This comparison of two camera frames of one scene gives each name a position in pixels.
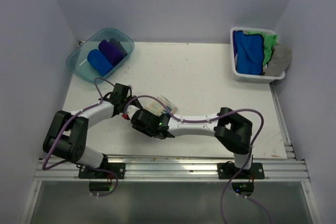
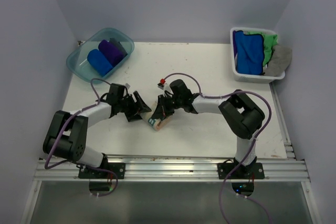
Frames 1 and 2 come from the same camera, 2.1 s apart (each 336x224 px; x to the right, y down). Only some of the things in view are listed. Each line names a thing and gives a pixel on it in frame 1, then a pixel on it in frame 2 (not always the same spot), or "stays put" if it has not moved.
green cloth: x=270 y=41 stays put
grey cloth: x=280 y=60 stays put
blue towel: x=98 y=62 stays put
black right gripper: x=145 y=131 to x=159 y=113
